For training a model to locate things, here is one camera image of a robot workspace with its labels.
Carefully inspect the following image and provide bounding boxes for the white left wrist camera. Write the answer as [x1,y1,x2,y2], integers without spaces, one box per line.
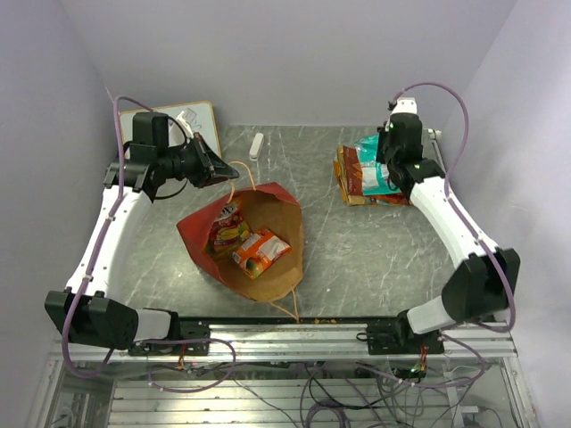
[176,109,202,137]

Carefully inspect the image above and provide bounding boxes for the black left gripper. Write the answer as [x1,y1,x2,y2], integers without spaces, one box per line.
[159,132,240,188]

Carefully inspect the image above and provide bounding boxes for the gold foil snack packet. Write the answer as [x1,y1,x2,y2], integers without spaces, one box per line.
[333,144,414,207]

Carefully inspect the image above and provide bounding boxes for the colourful striped snack packet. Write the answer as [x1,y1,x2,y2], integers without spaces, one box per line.
[232,227,291,279]

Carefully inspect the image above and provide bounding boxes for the red paper bag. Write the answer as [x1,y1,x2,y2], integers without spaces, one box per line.
[177,178,304,321]

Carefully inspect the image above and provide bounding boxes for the small whiteboard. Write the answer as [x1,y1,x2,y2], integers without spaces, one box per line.
[120,101,222,158]

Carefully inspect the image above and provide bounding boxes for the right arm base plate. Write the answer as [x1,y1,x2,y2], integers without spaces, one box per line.
[364,321,444,356]

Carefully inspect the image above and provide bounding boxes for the aluminium rail frame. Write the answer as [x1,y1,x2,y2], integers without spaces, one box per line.
[26,128,536,428]

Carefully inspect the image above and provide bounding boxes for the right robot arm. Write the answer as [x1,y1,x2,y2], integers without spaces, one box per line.
[377,111,520,353]

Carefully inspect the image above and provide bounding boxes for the loose cables under frame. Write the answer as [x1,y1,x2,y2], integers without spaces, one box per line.
[146,360,496,428]

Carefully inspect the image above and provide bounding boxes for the teal snack packet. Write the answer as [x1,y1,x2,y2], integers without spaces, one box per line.
[354,135,400,196]

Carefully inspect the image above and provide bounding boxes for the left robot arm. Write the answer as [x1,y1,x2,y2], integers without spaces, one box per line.
[45,111,239,354]

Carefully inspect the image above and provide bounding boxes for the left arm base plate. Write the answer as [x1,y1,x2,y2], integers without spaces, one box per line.
[128,321,211,357]

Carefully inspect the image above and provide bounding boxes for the Fox's fruit candy bag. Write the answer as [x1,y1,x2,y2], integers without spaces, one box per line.
[206,198,252,258]

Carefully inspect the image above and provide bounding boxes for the white marker eraser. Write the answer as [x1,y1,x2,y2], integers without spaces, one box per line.
[249,133,265,161]

